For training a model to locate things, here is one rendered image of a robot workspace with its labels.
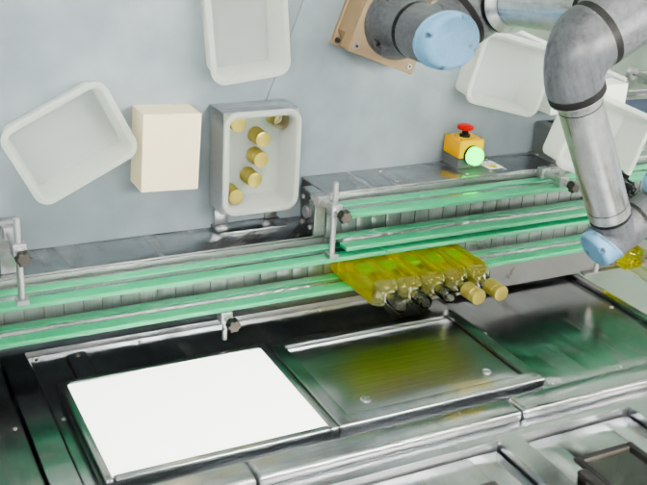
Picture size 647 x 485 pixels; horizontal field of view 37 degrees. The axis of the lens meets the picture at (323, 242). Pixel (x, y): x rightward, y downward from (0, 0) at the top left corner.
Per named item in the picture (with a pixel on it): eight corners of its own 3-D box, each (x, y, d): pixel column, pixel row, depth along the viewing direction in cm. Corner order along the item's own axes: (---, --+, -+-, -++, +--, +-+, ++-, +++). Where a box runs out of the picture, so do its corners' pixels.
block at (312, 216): (297, 226, 217) (310, 238, 211) (298, 186, 213) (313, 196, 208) (311, 224, 219) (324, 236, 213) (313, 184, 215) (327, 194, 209)
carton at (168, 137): (130, 180, 202) (141, 191, 196) (132, 105, 196) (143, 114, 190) (185, 177, 207) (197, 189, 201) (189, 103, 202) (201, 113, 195)
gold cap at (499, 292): (497, 276, 208) (509, 284, 205) (495, 291, 210) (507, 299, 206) (483, 279, 207) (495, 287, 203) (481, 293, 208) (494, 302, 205)
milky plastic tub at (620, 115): (561, 78, 207) (589, 88, 200) (629, 108, 219) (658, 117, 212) (528, 154, 210) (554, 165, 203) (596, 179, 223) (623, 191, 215)
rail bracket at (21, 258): (-8, 268, 192) (14, 318, 174) (-14, 188, 185) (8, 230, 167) (17, 266, 194) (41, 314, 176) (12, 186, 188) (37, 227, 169)
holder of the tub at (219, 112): (208, 225, 214) (221, 239, 208) (210, 104, 204) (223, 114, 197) (279, 216, 222) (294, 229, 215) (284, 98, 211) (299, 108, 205)
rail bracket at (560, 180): (532, 176, 235) (568, 194, 224) (536, 147, 232) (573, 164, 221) (545, 174, 237) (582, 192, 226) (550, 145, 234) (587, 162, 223)
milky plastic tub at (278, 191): (208, 204, 212) (223, 217, 205) (210, 103, 203) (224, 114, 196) (281, 195, 219) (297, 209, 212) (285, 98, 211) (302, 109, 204)
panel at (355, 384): (58, 395, 187) (105, 497, 159) (57, 380, 185) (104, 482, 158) (450, 319, 226) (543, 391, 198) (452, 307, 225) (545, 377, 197)
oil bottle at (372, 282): (329, 270, 218) (377, 311, 200) (331, 247, 215) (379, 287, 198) (351, 267, 220) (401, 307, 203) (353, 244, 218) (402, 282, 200)
